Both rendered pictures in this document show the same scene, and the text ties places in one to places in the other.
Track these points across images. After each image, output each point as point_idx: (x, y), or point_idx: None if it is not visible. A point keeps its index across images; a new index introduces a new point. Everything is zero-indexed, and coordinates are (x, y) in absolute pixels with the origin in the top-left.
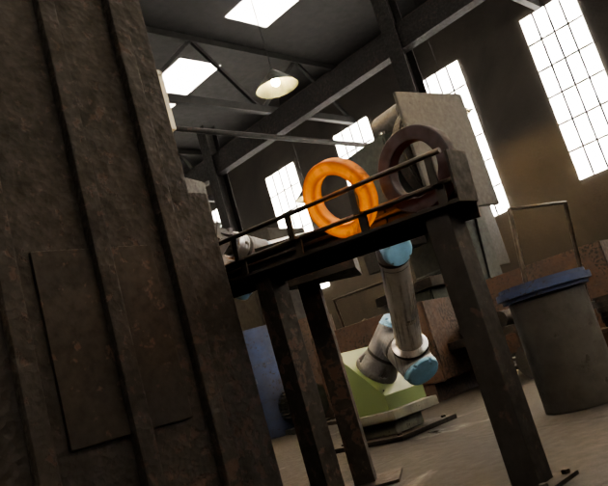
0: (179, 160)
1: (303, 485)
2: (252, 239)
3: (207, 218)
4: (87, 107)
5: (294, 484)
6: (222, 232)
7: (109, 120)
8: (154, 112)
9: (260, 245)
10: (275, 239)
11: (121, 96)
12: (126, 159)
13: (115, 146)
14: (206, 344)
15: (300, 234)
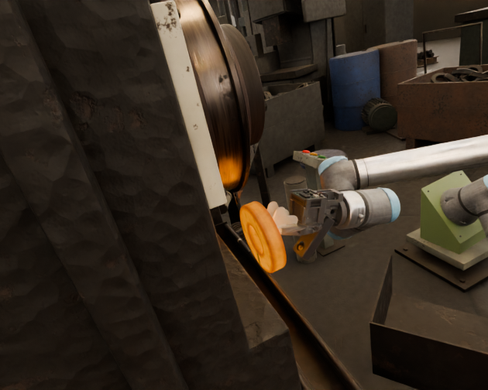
0: (231, 291)
1: (364, 359)
2: (369, 208)
3: (285, 374)
4: None
5: (357, 338)
6: (327, 205)
7: None
8: (152, 193)
9: (378, 213)
10: (400, 156)
11: (13, 194)
12: (75, 370)
13: (29, 357)
14: None
15: (465, 349)
